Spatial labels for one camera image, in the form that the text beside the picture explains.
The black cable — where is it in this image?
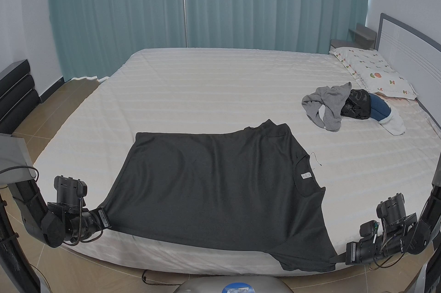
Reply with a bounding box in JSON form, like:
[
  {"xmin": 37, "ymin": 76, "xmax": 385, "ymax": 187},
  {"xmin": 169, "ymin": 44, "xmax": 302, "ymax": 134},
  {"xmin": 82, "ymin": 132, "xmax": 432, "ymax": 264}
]
[
  {"xmin": 0, "ymin": 166, "xmax": 39, "ymax": 189},
  {"xmin": 142, "ymin": 269, "xmax": 180, "ymax": 285}
]

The dark blue garment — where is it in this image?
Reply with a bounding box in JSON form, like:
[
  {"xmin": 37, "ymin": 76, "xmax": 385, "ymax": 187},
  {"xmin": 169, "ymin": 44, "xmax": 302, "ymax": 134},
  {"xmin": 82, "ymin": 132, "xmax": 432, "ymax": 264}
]
[{"xmin": 368, "ymin": 93, "xmax": 395, "ymax": 123}]

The white printed pillow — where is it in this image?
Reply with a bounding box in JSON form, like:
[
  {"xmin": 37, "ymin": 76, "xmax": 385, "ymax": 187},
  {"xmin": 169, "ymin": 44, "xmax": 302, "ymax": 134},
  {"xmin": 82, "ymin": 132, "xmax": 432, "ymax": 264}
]
[{"xmin": 329, "ymin": 46, "xmax": 419, "ymax": 100}]

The black shiny garment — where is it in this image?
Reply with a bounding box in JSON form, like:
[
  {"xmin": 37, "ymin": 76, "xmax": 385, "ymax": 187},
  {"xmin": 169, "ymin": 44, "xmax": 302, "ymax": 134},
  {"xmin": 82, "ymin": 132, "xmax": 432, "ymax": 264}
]
[{"xmin": 340, "ymin": 88, "xmax": 373, "ymax": 121}]

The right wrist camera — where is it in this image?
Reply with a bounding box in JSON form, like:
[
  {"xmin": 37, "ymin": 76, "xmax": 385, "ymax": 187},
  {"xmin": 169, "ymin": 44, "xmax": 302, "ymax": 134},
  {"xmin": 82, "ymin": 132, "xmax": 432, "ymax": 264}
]
[{"xmin": 360, "ymin": 221, "xmax": 377, "ymax": 238}]

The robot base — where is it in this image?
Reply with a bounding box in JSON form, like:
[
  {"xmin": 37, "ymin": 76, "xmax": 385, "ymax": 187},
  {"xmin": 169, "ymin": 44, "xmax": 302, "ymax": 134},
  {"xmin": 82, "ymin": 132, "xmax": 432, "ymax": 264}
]
[{"xmin": 172, "ymin": 276, "xmax": 293, "ymax": 293}]

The bed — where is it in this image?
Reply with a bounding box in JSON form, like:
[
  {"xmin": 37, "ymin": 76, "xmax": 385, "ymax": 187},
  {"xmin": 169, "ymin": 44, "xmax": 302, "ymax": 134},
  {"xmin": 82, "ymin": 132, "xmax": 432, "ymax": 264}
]
[{"xmin": 33, "ymin": 13, "xmax": 441, "ymax": 280}]

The black T-shirt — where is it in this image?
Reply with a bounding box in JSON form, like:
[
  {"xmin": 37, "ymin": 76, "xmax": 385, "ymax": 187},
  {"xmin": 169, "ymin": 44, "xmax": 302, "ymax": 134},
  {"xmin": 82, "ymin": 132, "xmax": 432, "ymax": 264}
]
[{"xmin": 98, "ymin": 119, "xmax": 338, "ymax": 273}]

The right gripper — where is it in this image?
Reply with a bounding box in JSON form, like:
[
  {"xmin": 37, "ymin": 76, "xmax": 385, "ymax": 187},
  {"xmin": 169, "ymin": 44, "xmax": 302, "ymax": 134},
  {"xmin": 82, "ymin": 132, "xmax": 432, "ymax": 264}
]
[{"xmin": 345, "ymin": 236, "xmax": 385, "ymax": 265}]

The black chest of drawers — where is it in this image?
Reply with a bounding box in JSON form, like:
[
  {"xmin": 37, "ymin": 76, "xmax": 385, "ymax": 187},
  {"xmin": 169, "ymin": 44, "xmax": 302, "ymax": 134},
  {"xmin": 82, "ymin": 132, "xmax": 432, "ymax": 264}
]
[{"xmin": 0, "ymin": 59, "xmax": 40, "ymax": 135}]

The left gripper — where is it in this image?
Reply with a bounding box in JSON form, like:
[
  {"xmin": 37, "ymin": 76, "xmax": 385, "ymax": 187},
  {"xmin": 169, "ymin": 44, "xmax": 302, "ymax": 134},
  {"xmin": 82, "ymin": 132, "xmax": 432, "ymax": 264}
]
[{"xmin": 70, "ymin": 206, "xmax": 111, "ymax": 242}]

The grey bedside table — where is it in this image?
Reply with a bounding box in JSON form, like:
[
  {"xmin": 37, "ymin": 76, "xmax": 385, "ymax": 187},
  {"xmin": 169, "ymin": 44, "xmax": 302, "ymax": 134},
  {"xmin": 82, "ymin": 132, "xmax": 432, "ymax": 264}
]
[{"xmin": 330, "ymin": 23, "xmax": 377, "ymax": 51}]

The grey garment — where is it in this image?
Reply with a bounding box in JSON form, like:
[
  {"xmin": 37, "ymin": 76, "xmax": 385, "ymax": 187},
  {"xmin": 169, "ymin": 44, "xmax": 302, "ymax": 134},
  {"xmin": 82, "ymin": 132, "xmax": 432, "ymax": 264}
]
[{"xmin": 301, "ymin": 82, "xmax": 353, "ymax": 132}]

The white garment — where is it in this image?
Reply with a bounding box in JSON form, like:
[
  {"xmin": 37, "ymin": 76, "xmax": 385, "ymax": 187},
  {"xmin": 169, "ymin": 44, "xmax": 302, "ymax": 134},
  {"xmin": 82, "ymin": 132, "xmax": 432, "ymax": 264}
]
[{"xmin": 379, "ymin": 109, "xmax": 406, "ymax": 136}]

